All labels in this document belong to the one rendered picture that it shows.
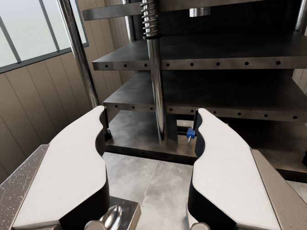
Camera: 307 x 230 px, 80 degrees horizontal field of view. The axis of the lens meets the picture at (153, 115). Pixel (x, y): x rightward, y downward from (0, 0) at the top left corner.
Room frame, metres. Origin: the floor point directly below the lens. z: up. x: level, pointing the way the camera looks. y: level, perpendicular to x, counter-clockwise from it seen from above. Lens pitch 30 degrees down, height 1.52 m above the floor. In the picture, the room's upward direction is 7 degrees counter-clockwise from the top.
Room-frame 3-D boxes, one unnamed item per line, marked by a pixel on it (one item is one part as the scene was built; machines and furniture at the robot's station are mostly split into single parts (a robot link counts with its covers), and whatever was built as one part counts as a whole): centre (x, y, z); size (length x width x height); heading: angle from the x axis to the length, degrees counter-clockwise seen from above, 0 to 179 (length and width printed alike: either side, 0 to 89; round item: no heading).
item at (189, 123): (1.05, -0.34, 0.87); 0.50 x 0.27 x 0.17; 158
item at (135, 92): (1.19, -0.35, 1.01); 1.10 x 0.74 x 0.05; 68
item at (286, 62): (1.19, -0.35, 1.26); 1.10 x 0.74 x 0.05; 68
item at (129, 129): (1.14, -0.33, 0.75); 1.30 x 0.84 x 0.06; 68
